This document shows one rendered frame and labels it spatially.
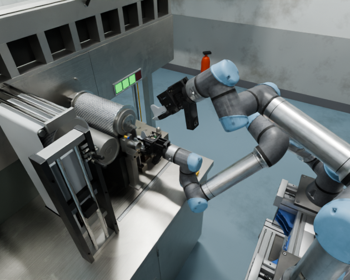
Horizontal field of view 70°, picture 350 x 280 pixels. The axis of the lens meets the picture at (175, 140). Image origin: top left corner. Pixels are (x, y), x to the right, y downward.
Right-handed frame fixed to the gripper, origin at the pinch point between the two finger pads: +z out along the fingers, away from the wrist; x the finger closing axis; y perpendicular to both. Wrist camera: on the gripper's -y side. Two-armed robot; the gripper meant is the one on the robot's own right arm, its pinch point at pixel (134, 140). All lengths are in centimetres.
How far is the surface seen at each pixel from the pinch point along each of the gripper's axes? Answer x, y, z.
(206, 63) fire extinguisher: -246, -68, 79
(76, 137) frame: 37, 35, -15
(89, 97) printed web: 6.6, 22.2, 16.8
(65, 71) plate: 5.4, 30.8, 30.1
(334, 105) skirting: -283, -103, -94
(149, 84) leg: -73, -14, 46
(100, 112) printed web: 10.7, 20.3, 6.2
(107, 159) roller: 19.7, 5.2, -2.4
